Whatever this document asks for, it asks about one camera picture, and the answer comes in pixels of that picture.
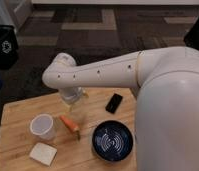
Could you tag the dark blue patterned bowl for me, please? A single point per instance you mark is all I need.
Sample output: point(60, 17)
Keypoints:
point(112, 141)

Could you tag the orange pepper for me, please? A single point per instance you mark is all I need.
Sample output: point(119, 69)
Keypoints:
point(71, 125)

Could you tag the black recycling bin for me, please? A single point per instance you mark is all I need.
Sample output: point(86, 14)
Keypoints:
point(8, 47)

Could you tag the black smartphone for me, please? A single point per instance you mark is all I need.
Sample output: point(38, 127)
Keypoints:
point(114, 103)

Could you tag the translucent white plastic cup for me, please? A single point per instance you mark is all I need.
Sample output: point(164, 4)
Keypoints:
point(43, 126)

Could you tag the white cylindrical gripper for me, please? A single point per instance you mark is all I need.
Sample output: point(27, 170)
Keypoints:
point(71, 95)

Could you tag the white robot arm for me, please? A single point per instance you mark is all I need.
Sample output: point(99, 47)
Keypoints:
point(165, 83)

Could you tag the white sponge block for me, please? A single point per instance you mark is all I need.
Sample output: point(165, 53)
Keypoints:
point(43, 153)

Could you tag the black office chair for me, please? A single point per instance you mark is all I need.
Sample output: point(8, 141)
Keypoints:
point(197, 33)

